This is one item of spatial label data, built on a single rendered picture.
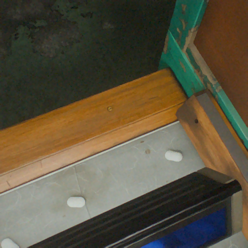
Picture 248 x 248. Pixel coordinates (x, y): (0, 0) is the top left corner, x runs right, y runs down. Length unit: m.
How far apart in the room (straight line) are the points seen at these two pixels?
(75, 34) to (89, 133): 1.13
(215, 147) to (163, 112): 0.15
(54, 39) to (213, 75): 1.20
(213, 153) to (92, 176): 0.24
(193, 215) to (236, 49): 0.34
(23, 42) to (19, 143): 1.12
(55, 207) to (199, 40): 0.41
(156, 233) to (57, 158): 0.42
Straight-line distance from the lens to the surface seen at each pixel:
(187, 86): 0.84
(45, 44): 1.85
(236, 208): 0.43
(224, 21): 0.67
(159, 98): 0.83
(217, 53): 0.72
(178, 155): 0.79
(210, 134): 0.72
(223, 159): 0.72
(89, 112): 0.80
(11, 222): 0.78
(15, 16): 1.96
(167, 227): 0.39
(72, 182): 0.78
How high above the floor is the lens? 1.49
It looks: 66 degrees down
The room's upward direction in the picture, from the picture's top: 8 degrees clockwise
